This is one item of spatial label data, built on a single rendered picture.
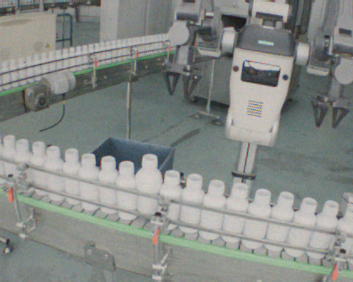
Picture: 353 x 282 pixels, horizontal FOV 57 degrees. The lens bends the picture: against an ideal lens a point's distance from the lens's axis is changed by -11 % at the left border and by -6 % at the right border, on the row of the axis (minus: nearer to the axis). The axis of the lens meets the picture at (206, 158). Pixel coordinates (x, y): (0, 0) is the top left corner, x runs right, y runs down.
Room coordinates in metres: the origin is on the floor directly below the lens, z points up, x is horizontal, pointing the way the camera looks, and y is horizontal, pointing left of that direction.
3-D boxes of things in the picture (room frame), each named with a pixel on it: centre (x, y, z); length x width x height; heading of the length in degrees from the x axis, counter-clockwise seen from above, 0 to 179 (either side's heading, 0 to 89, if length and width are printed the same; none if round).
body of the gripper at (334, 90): (0.97, -0.34, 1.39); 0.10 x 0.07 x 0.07; 111
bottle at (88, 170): (0.81, 0.32, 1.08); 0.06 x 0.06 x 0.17
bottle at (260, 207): (0.74, -0.15, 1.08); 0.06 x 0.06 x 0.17
